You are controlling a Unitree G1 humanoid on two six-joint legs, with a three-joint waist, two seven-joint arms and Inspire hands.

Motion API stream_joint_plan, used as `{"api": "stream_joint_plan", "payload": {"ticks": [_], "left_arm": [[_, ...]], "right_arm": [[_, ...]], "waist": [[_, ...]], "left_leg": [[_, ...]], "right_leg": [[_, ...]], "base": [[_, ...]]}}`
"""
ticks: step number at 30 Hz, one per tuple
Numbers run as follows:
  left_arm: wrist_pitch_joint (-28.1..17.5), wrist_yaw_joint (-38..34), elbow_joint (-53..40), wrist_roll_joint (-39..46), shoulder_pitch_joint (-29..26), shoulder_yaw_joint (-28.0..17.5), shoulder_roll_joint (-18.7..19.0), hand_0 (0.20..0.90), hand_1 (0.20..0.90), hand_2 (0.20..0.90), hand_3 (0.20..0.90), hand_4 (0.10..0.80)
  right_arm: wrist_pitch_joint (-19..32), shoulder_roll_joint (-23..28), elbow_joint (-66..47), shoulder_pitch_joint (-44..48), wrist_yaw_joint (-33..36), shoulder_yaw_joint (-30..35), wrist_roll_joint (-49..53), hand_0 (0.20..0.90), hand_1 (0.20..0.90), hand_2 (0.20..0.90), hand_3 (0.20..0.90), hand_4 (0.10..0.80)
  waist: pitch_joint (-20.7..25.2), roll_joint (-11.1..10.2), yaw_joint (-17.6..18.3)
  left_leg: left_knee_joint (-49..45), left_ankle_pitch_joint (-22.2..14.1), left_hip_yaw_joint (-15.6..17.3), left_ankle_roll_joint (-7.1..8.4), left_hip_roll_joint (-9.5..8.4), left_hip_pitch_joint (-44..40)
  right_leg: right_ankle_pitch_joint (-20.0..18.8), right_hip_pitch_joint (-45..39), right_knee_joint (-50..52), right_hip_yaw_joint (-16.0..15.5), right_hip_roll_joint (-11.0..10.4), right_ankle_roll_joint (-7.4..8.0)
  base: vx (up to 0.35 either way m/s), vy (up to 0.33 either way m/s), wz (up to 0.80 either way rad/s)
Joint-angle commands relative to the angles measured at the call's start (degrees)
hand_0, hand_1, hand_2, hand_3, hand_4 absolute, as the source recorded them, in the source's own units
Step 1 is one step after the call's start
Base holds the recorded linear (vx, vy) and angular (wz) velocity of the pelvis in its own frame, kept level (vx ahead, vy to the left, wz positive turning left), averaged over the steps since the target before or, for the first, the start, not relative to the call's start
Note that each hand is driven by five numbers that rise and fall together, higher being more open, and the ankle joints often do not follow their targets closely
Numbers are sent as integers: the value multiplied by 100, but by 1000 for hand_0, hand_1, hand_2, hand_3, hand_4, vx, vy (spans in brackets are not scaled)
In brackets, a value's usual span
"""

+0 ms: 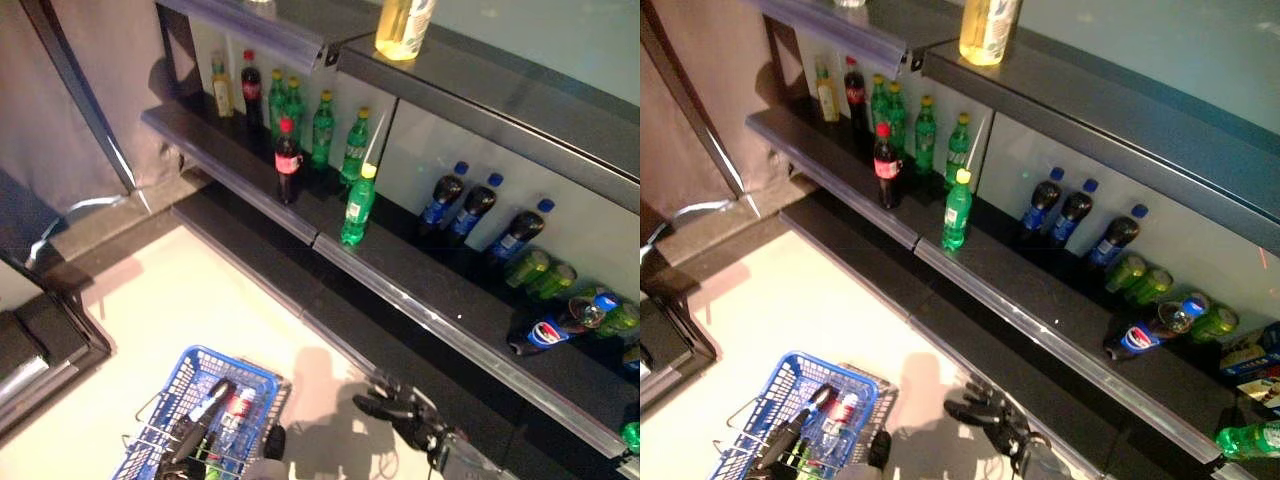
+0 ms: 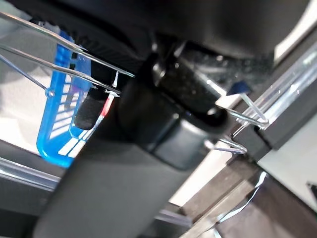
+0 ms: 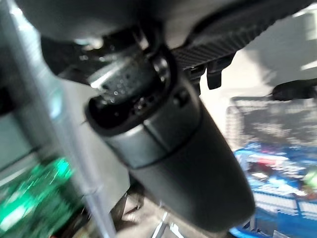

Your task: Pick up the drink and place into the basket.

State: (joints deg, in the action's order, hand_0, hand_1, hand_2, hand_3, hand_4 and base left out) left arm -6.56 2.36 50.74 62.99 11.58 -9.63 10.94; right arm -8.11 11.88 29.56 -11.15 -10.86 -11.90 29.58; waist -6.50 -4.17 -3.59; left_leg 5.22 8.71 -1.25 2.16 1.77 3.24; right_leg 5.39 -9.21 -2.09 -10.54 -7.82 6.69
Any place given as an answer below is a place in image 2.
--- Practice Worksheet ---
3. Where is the black side shelf unit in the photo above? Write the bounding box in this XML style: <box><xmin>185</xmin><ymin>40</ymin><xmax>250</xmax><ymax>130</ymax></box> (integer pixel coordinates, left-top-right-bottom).
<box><xmin>231</xmin><ymin>44</ymin><xmax>317</xmax><ymax>163</ymax></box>

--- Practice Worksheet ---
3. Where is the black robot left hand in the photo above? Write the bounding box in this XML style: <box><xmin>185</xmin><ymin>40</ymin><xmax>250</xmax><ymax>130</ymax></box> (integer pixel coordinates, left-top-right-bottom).
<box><xmin>13</xmin><ymin>0</ymin><xmax>312</xmax><ymax>238</ymax></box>

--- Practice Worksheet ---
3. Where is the blue plastic shopping basket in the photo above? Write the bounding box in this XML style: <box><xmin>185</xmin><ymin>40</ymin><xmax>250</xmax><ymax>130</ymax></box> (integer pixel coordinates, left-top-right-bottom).
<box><xmin>0</xmin><ymin>12</ymin><xmax>270</xmax><ymax>169</ymax></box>

